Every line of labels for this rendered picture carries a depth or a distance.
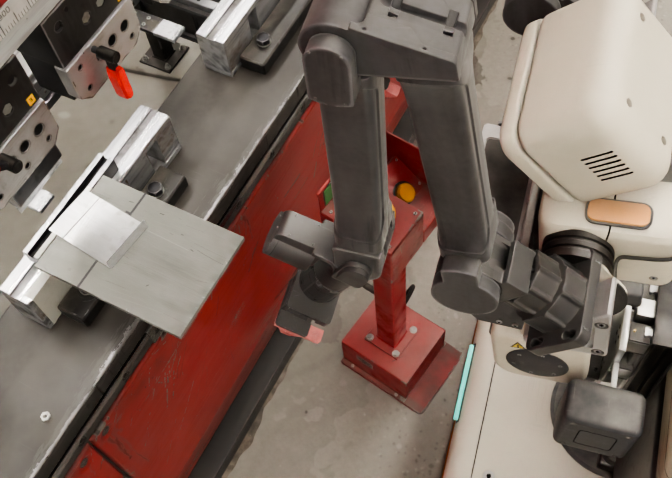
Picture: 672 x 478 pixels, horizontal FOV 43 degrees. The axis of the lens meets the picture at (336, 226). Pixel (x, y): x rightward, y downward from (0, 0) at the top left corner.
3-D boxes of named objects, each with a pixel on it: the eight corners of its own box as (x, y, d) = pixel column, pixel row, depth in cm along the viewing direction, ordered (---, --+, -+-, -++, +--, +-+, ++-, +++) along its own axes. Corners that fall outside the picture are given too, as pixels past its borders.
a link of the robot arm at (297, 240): (374, 279, 99) (392, 217, 103) (284, 239, 97) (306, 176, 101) (335, 307, 110) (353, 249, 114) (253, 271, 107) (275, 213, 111)
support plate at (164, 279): (181, 339, 123) (179, 337, 122) (36, 268, 130) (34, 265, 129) (245, 240, 130) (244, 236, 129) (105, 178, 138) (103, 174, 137)
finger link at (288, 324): (258, 337, 121) (279, 320, 112) (273, 292, 124) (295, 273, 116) (301, 356, 122) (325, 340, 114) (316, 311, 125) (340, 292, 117)
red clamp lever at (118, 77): (131, 103, 124) (111, 58, 116) (108, 94, 125) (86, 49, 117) (138, 94, 125) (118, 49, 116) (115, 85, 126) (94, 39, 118)
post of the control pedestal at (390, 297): (394, 348, 212) (390, 243, 166) (376, 337, 214) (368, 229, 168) (406, 332, 214) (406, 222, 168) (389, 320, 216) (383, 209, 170)
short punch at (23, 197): (26, 216, 124) (-1, 180, 116) (15, 211, 125) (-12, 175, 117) (67, 163, 129) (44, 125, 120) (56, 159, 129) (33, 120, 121)
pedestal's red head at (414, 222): (392, 285, 161) (390, 238, 146) (323, 243, 167) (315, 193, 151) (450, 209, 169) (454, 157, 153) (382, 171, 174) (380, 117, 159)
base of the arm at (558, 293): (589, 345, 95) (603, 252, 101) (535, 314, 92) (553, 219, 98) (534, 357, 102) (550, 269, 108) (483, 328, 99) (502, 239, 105)
